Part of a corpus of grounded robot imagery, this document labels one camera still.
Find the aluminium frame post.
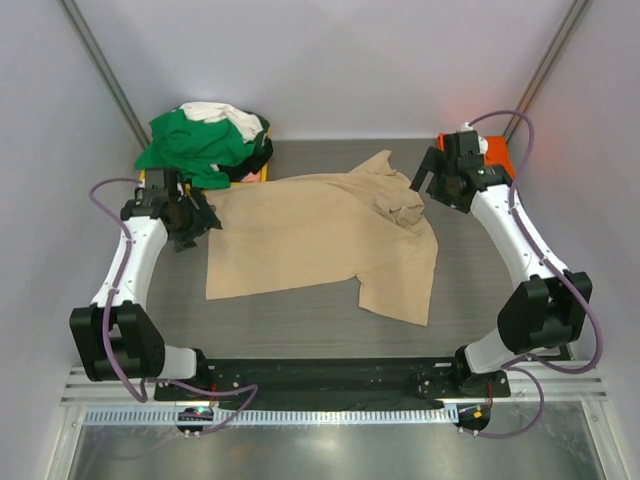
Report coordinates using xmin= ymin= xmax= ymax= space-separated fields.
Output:
xmin=58 ymin=0 xmax=150 ymax=148
xmin=515 ymin=0 xmax=594 ymax=114

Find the folded orange t shirt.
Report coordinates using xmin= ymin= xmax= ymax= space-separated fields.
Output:
xmin=434 ymin=132 xmax=516 ymax=181

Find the yellow plastic bin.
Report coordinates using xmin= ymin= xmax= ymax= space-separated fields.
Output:
xmin=135 ymin=129 xmax=273 ymax=190

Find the black t shirt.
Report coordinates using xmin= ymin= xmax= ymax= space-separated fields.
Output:
xmin=189 ymin=137 xmax=273 ymax=190

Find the white t shirt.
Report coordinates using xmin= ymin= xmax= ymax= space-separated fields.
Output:
xmin=180 ymin=101 xmax=269 ymax=143

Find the right aluminium frame post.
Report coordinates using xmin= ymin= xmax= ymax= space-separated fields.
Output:
xmin=515 ymin=0 xmax=594 ymax=114

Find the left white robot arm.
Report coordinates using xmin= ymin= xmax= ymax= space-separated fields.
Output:
xmin=69 ymin=168 xmax=222 ymax=400

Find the green t shirt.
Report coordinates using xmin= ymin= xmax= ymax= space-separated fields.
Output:
xmin=134 ymin=109 xmax=256 ymax=190

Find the pink garment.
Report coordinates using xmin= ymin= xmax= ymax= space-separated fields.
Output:
xmin=240 ymin=172 xmax=262 ymax=183

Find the beige t shirt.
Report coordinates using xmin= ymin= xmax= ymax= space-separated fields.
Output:
xmin=205 ymin=150 xmax=438 ymax=326

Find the left aluminium frame post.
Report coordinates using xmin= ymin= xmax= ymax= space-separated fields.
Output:
xmin=58 ymin=0 xmax=150 ymax=148

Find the slotted cable duct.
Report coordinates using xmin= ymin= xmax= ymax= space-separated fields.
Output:
xmin=83 ymin=405 xmax=458 ymax=427

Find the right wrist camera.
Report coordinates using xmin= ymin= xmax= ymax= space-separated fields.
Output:
xmin=459 ymin=122 xmax=489 ymax=155

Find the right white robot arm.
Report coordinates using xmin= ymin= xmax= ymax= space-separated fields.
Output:
xmin=411 ymin=130 xmax=592 ymax=396

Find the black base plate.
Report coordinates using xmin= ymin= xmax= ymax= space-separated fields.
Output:
xmin=153 ymin=355 xmax=511 ymax=412

